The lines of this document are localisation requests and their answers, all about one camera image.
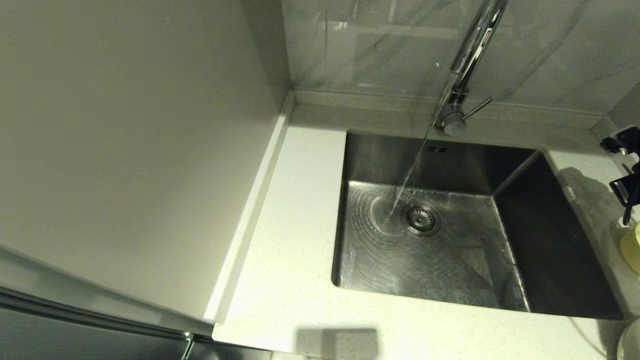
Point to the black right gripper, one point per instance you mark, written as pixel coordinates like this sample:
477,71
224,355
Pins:
631,190

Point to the yellow plastic bowl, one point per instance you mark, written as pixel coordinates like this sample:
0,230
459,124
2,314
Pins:
632,250

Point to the cream round plate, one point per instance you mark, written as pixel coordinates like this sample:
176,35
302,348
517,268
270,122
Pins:
631,345

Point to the chrome kitchen faucet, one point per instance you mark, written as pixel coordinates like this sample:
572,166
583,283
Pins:
475,45

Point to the stainless steel sink basin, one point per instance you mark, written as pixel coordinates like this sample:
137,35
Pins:
450,260

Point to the round metal drain strainer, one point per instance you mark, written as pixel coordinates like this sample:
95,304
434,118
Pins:
421,218

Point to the beige tall side panel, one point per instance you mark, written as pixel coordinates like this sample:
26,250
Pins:
125,125

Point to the grey stainless appliance door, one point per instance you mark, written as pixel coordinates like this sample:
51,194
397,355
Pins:
75,340

